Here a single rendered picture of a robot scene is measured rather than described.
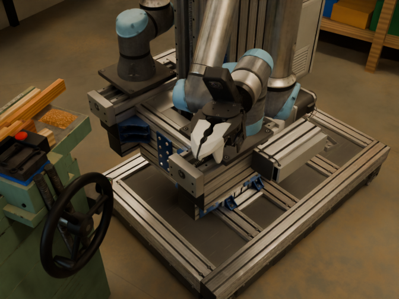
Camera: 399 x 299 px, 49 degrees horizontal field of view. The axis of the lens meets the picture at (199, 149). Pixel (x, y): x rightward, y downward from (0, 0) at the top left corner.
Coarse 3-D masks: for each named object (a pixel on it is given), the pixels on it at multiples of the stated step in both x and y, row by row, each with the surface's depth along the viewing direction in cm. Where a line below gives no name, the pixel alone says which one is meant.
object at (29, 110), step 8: (56, 80) 144; (48, 88) 140; (56, 88) 142; (64, 88) 146; (40, 96) 137; (48, 96) 140; (56, 96) 143; (32, 104) 134; (40, 104) 137; (16, 112) 131; (24, 112) 132; (32, 112) 135; (8, 120) 128; (16, 120) 130
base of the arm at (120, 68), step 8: (120, 56) 165; (128, 56) 161; (136, 56) 161; (144, 56) 162; (120, 64) 165; (128, 64) 163; (136, 64) 162; (144, 64) 164; (152, 64) 167; (120, 72) 166; (128, 72) 164; (136, 72) 164; (144, 72) 165; (152, 72) 167; (128, 80) 166; (136, 80) 165; (144, 80) 166
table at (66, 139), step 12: (48, 108) 139; (60, 108) 139; (36, 120) 134; (84, 120) 135; (60, 132) 130; (72, 132) 131; (84, 132) 136; (60, 144) 127; (72, 144) 132; (72, 180) 121; (0, 204) 111; (0, 216) 112; (12, 216) 111; (24, 216) 110; (36, 216) 110
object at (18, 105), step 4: (36, 88) 139; (32, 92) 137; (36, 92) 137; (40, 92) 139; (28, 96) 135; (32, 96) 136; (20, 100) 134; (24, 100) 134; (28, 100) 135; (16, 104) 132; (20, 104) 132; (24, 104) 134; (12, 108) 131; (16, 108) 131; (20, 108) 132; (4, 112) 129; (8, 112) 129; (12, 112) 130; (0, 116) 128; (4, 116) 128; (8, 116) 129; (0, 120) 126
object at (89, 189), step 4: (88, 184) 153; (92, 184) 153; (84, 188) 151; (88, 188) 151; (92, 188) 151; (88, 192) 150; (92, 192) 150; (96, 192) 150; (88, 196) 148; (92, 196) 148; (96, 196) 148; (100, 196) 150; (88, 200) 149; (92, 200) 148; (96, 200) 148; (88, 204) 151; (92, 204) 150; (100, 208) 152; (96, 212) 152; (100, 212) 153
